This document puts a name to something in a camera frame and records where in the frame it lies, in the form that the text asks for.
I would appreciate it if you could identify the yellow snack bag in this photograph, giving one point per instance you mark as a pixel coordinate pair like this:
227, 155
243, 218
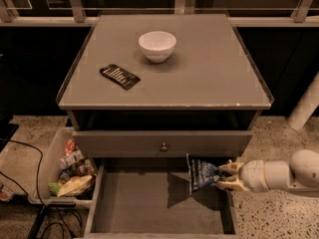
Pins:
75, 186

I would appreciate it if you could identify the green snack packet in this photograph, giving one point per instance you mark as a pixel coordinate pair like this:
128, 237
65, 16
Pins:
54, 188

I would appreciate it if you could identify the closed top drawer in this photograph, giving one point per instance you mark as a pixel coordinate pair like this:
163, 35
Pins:
146, 143

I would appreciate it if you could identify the clear plastic storage bin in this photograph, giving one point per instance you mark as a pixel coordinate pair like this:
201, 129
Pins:
49, 172

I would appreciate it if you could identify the blue kettle chip bag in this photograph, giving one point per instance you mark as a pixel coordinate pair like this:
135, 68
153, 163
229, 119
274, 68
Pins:
202, 173

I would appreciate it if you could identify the white ceramic bowl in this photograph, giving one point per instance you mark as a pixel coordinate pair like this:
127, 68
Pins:
157, 46

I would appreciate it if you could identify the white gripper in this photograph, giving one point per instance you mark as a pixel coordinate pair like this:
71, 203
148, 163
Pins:
251, 175

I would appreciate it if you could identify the black snack packet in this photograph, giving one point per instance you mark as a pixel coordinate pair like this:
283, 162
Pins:
120, 76

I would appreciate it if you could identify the open middle drawer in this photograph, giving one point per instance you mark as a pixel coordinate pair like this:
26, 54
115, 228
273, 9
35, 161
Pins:
149, 198

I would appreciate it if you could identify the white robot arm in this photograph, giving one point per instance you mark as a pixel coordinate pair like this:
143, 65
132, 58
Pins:
299, 175

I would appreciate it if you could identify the round metal drawer knob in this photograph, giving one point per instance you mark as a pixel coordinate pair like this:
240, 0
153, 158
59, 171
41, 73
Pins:
163, 147

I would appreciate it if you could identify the metal window frame rail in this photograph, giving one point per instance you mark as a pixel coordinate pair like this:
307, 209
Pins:
86, 13

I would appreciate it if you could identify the red white object on floor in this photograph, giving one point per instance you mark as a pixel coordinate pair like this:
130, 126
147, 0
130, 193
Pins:
6, 194

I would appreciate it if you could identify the orange snack packet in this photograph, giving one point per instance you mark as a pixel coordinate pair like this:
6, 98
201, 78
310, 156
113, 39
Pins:
70, 146

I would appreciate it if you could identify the white labelled packet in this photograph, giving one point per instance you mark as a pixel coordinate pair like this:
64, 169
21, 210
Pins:
70, 159

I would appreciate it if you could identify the black device at left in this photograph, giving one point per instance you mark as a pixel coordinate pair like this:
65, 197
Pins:
7, 128

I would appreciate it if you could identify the grey drawer cabinet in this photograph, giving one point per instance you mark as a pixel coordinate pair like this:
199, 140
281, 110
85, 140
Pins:
207, 83

